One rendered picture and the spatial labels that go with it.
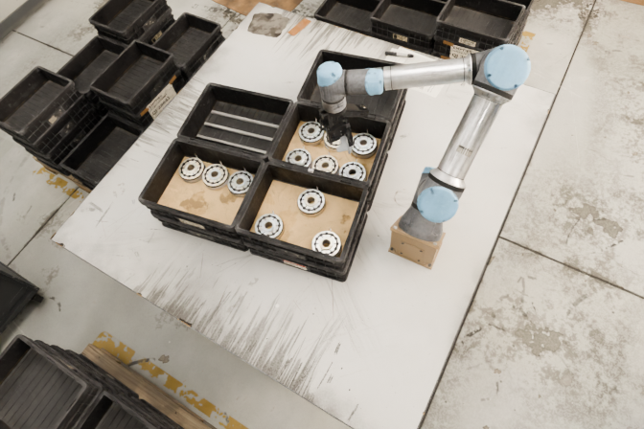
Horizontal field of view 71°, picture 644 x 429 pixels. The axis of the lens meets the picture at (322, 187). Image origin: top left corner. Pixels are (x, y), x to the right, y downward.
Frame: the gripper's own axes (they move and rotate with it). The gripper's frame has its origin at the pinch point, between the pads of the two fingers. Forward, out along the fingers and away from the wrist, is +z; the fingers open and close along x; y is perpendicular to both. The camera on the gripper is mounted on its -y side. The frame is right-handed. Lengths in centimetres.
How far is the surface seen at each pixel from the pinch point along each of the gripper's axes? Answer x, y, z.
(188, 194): -23, 60, 15
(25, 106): -152, 133, 33
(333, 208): 9.4, 12.8, 18.5
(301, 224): 9.8, 26.0, 18.6
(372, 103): -26.8, -23.8, 14.0
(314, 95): -43.2, -4.7, 11.8
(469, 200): 24, -38, 33
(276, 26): -108, -11, 16
